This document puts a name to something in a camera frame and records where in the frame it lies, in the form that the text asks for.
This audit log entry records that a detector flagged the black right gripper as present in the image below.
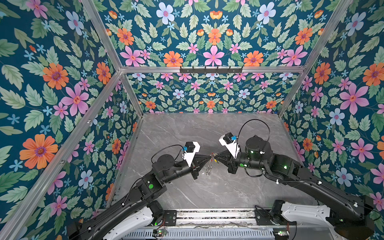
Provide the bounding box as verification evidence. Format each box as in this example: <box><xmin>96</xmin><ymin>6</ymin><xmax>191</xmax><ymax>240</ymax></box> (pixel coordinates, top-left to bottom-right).
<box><xmin>213</xmin><ymin>149</ymin><xmax>267</xmax><ymax>175</ymax></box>

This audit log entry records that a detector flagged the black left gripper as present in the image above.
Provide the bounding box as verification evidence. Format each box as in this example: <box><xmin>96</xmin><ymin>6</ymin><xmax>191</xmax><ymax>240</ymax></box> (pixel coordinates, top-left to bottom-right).
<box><xmin>163</xmin><ymin>152</ymin><xmax>214</xmax><ymax>185</ymax></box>

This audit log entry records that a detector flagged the silver keyring with keys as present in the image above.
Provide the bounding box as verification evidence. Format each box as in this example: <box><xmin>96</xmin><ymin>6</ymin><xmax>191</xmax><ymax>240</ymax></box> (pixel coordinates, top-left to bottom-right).
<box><xmin>206</xmin><ymin>153</ymin><xmax>217</xmax><ymax>176</ymax></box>

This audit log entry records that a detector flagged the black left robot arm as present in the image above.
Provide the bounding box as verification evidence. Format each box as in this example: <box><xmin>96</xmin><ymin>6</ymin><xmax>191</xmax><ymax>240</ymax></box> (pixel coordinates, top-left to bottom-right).
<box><xmin>67</xmin><ymin>154</ymin><xmax>212</xmax><ymax>240</ymax></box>

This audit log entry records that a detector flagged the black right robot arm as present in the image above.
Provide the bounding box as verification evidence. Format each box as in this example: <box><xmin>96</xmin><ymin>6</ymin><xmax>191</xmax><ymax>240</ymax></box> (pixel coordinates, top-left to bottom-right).
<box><xmin>217</xmin><ymin>133</ymin><xmax>375</xmax><ymax>240</ymax></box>

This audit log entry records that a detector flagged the white ventilation grille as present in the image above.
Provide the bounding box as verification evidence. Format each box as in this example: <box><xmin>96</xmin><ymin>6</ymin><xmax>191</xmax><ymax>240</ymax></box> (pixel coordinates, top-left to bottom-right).
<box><xmin>122</xmin><ymin>229</ymin><xmax>275</xmax><ymax>240</ymax></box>

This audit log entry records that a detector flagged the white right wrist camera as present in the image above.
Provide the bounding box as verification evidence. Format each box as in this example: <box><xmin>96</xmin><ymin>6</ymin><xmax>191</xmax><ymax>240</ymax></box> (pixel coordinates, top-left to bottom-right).
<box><xmin>219</xmin><ymin>133</ymin><xmax>241</xmax><ymax>159</ymax></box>

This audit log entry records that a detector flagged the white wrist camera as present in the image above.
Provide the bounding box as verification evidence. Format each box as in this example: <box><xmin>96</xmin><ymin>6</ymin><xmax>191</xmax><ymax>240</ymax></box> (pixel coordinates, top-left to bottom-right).
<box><xmin>219</xmin><ymin>133</ymin><xmax>241</xmax><ymax>159</ymax></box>
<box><xmin>183</xmin><ymin>142</ymin><xmax>201</xmax><ymax>167</ymax></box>

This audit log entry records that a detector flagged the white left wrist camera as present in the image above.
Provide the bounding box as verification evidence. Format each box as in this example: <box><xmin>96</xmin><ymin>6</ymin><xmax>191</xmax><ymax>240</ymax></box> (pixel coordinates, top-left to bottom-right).
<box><xmin>183</xmin><ymin>142</ymin><xmax>201</xmax><ymax>167</ymax></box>

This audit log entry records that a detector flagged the left camera black cable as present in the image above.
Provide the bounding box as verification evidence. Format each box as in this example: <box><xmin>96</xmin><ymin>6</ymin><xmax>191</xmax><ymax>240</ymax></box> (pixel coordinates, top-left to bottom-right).
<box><xmin>150</xmin><ymin>144</ymin><xmax>185</xmax><ymax>164</ymax></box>

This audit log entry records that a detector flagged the camera black cable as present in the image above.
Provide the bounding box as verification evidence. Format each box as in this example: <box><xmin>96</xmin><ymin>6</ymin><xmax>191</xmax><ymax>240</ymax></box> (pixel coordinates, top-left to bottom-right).
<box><xmin>236</xmin><ymin>119</ymin><xmax>271</xmax><ymax>145</ymax></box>
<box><xmin>150</xmin><ymin>144</ymin><xmax>185</xmax><ymax>164</ymax></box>

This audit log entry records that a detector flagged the right camera black cable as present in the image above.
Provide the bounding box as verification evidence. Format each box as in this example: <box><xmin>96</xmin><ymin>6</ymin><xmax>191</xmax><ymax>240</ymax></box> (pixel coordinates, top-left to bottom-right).
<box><xmin>236</xmin><ymin>119</ymin><xmax>271</xmax><ymax>145</ymax></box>

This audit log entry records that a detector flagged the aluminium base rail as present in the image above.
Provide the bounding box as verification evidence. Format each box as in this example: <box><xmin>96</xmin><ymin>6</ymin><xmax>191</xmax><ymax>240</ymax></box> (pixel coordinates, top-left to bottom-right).
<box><xmin>92</xmin><ymin>208</ymin><xmax>340</xmax><ymax>229</ymax></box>

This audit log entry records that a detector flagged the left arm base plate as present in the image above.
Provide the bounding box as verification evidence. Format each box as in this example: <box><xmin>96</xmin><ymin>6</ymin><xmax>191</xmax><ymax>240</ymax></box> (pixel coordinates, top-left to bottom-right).
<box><xmin>157</xmin><ymin>210</ymin><xmax>178</xmax><ymax>227</ymax></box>

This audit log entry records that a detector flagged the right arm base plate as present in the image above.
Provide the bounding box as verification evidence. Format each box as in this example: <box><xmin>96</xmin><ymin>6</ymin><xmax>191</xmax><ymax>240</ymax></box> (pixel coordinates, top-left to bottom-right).
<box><xmin>254</xmin><ymin>205</ymin><xmax>297</xmax><ymax>226</ymax></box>

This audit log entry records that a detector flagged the black hook rail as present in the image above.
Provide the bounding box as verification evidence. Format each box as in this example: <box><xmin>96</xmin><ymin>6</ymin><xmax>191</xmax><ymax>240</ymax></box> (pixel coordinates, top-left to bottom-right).
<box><xmin>179</xmin><ymin>66</ymin><xmax>243</xmax><ymax>75</ymax></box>

